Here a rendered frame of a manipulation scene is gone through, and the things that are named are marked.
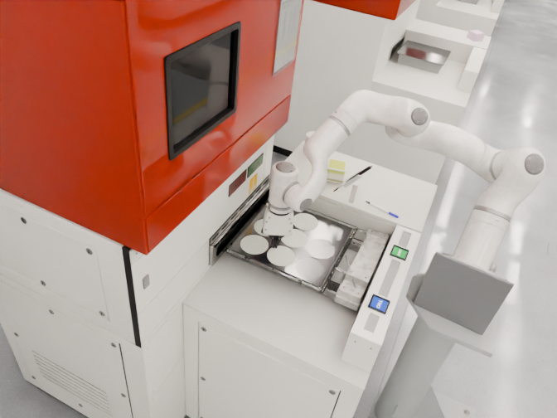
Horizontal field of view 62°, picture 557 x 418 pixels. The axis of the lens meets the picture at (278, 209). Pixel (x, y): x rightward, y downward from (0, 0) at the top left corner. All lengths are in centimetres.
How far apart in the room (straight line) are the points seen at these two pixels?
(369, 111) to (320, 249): 51
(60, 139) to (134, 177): 19
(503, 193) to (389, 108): 46
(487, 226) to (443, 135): 32
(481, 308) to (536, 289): 173
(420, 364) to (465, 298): 42
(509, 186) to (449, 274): 34
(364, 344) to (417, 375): 63
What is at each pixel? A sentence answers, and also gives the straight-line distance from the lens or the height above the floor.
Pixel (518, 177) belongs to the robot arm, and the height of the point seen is 129.
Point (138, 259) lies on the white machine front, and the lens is 122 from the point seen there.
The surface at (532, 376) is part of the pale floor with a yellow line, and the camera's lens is 288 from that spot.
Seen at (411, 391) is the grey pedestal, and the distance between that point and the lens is 209.
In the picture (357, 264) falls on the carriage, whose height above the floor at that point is 88.
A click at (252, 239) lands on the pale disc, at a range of 167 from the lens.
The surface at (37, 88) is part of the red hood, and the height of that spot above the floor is 158.
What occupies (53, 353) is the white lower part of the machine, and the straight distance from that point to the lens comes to 196.
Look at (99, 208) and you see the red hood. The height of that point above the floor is 131.
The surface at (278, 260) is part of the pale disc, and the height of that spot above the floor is 90.
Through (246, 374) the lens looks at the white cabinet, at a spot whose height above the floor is 60.
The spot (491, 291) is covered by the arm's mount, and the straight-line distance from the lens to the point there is 160.
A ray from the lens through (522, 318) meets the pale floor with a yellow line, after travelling 313.
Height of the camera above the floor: 203
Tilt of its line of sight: 39 degrees down
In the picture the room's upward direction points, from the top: 8 degrees clockwise
